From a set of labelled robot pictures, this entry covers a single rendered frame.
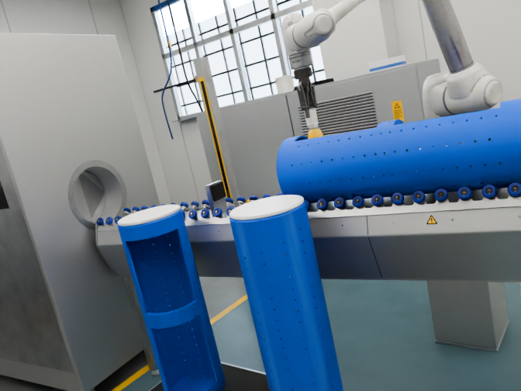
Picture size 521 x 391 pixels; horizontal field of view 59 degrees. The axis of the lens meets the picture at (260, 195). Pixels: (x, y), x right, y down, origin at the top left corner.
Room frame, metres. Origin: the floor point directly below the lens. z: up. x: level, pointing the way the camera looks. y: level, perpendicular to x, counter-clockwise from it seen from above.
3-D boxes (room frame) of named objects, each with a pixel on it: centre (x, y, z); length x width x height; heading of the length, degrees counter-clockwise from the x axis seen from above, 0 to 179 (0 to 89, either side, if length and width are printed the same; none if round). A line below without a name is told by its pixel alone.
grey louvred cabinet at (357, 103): (4.03, -0.54, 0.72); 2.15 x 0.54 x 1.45; 50
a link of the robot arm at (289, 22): (1.93, -0.28, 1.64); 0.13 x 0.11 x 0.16; 19
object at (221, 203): (2.19, 0.20, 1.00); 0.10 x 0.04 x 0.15; 147
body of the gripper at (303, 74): (1.94, -0.28, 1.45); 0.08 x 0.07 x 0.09; 147
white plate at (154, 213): (2.01, 0.50, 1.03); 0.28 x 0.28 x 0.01
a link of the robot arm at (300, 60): (1.94, -0.28, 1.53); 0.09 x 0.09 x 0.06
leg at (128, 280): (2.51, 0.83, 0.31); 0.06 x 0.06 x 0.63; 57
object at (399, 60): (3.50, -1.13, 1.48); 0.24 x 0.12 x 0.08; 58
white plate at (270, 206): (1.65, -0.01, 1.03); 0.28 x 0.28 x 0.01
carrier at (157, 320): (2.01, 0.50, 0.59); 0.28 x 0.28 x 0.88
